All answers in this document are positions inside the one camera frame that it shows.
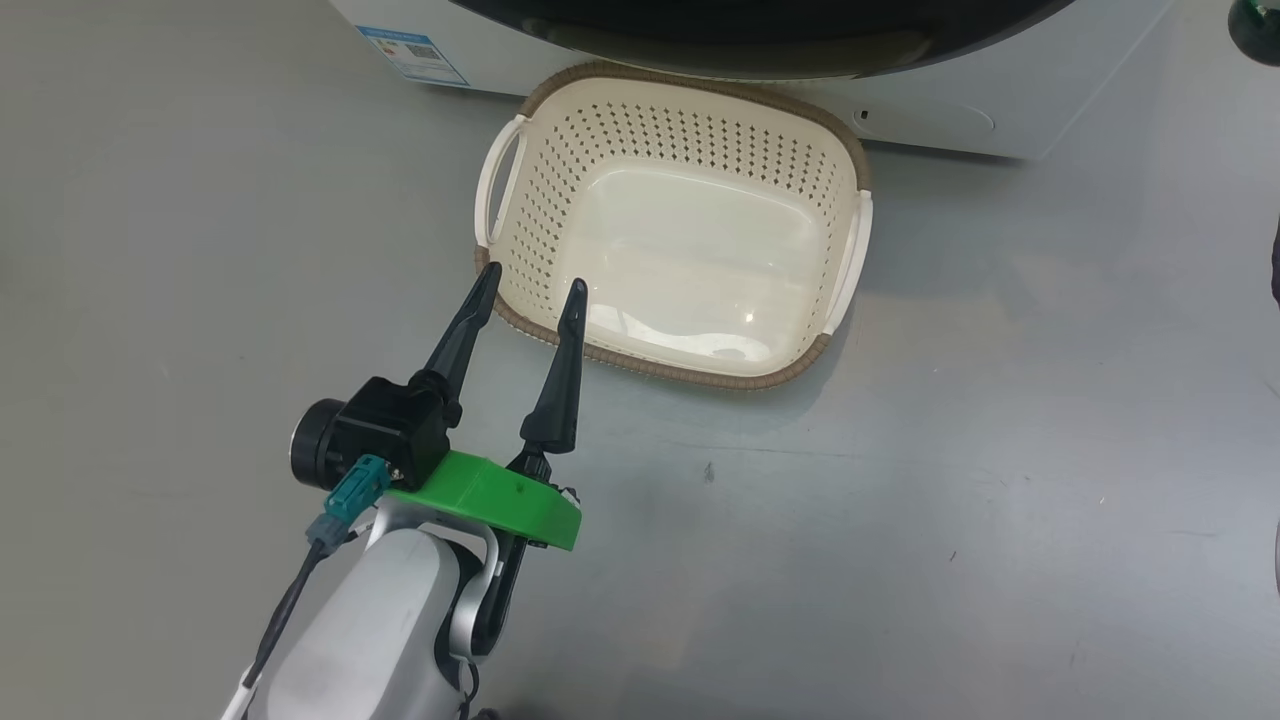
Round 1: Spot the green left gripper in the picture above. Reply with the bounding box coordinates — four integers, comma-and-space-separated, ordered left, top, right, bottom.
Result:
385, 261, 590, 553

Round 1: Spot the cream perforated laundry basket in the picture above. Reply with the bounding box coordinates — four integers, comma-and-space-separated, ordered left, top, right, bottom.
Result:
474, 62, 874, 391

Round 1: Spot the white washing machine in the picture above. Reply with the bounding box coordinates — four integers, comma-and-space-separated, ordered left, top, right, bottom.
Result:
328, 0, 1179, 161

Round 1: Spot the blue white energy label sticker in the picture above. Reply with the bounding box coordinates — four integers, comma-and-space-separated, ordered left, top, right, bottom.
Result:
356, 26, 470, 88

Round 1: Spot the left arm cable teal plug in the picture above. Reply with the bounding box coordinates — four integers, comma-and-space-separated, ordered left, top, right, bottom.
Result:
220, 454, 393, 720

